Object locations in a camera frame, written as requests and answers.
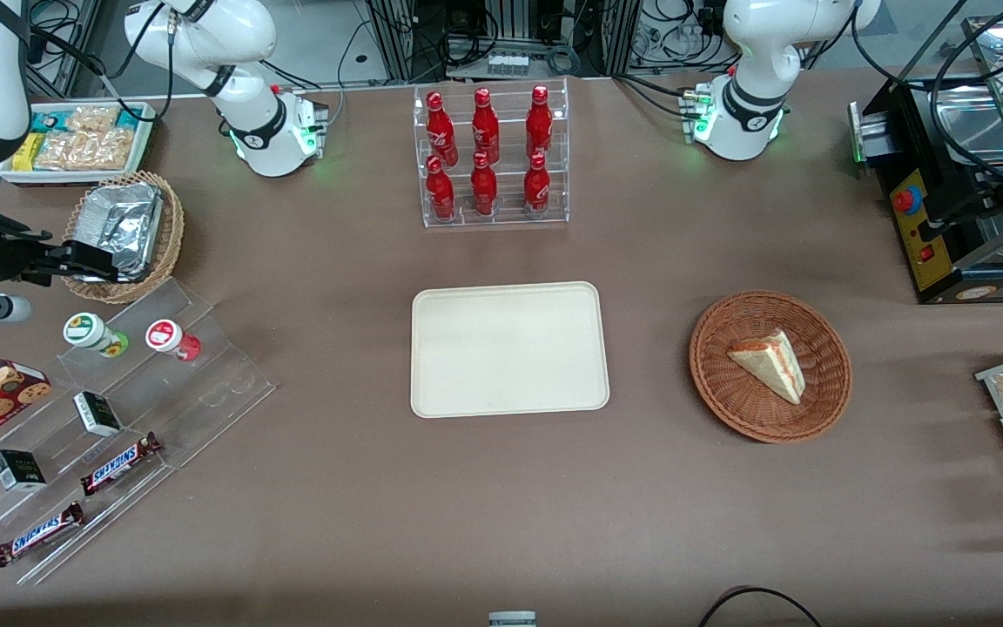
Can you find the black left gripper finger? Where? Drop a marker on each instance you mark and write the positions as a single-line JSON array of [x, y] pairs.
[[980, 202], [937, 232]]

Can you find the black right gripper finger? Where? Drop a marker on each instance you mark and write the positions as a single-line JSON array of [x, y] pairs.
[[57, 252], [75, 273]]

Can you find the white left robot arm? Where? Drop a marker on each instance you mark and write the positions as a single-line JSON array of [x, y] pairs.
[[758, 52]]

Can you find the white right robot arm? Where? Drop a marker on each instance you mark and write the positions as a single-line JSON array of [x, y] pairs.
[[249, 35]]

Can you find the red gum bottle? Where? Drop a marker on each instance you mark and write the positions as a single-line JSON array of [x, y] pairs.
[[169, 338]]

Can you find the beige plastic tray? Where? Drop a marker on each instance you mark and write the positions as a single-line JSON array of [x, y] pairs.
[[510, 348]]

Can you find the black appliance with yellow panel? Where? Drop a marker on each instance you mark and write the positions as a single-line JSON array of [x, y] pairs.
[[919, 235]]

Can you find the silver foil container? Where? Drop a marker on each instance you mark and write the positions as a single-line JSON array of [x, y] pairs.
[[123, 222]]

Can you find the yellow snack pack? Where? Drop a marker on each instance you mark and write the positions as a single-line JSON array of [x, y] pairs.
[[29, 152]]

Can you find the light wicker basket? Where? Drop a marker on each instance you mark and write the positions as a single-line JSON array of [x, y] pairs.
[[172, 231]]

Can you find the clear bag of crackers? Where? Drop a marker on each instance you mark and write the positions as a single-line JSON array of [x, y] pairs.
[[88, 150]]

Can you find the teal snack pack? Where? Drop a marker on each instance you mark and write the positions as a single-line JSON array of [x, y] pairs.
[[50, 120]]

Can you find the white snack bin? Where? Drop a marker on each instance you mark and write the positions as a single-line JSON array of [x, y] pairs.
[[146, 148]]

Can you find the small black box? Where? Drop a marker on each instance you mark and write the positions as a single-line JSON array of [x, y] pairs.
[[18, 470], [97, 414]]

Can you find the clear acrylic stepped display stand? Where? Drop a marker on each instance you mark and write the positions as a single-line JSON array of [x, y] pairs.
[[205, 392]]

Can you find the Snickers bar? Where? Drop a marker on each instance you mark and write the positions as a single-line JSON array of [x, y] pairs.
[[120, 464], [38, 535]]

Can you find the wrapped sandwich wedge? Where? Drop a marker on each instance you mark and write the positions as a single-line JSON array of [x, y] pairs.
[[771, 366]]

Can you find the round brown wicker basket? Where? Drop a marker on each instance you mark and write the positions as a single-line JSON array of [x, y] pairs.
[[728, 392]]

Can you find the red cola bottle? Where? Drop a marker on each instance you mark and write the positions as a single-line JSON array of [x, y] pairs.
[[440, 131], [484, 192], [536, 190], [485, 129], [539, 124], [440, 196]]

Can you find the clear acrylic bottle rack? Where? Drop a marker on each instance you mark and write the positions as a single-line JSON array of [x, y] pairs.
[[506, 218]]

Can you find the white power strip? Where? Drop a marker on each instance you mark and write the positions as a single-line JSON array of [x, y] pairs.
[[508, 64]]

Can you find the grey white device edge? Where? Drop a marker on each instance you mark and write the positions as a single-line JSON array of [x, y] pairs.
[[512, 619]]

